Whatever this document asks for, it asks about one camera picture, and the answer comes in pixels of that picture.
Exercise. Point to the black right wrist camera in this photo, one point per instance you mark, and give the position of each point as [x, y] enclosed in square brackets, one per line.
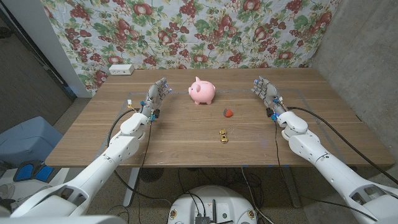
[271, 113]

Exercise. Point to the grey table leg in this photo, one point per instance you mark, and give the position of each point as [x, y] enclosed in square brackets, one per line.
[291, 186]

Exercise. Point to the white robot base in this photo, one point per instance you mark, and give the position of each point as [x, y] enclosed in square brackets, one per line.
[214, 202]

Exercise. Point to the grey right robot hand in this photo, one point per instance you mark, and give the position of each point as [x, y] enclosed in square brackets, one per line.
[269, 91]

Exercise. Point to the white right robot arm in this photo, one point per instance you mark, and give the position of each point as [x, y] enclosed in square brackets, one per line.
[326, 168]

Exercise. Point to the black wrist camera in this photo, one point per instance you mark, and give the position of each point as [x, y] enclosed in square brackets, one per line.
[271, 113]
[155, 114]

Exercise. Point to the floral fruit print backdrop cloth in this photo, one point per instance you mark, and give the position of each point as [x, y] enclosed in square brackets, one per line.
[186, 31]

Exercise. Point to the blue plastic bin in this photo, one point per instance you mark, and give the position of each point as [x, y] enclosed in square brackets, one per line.
[28, 140]

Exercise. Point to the pink plastic piggy bank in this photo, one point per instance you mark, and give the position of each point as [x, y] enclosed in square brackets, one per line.
[202, 91]

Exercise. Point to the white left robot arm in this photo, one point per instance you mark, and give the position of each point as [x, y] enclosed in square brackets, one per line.
[109, 155]

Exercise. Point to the blue foot pedal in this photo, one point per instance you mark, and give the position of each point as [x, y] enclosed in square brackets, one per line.
[23, 172]
[43, 173]

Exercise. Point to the yellow toy car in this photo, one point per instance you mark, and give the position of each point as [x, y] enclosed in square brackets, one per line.
[223, 136]

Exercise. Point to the white table leg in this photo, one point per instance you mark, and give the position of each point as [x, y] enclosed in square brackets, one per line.
[131, 186]

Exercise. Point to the white power strip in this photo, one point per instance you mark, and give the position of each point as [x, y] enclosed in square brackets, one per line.
[121, 69]

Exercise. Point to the round black floor fan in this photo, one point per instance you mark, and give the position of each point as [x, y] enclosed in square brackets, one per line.
[151, 174]

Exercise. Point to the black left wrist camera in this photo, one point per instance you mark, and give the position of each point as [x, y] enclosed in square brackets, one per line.
[155, 114]

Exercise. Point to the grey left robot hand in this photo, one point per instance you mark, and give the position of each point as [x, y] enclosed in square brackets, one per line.
[154, 95]

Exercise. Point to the red toy strawberry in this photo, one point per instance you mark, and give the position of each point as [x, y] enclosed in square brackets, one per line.
[228, 113]

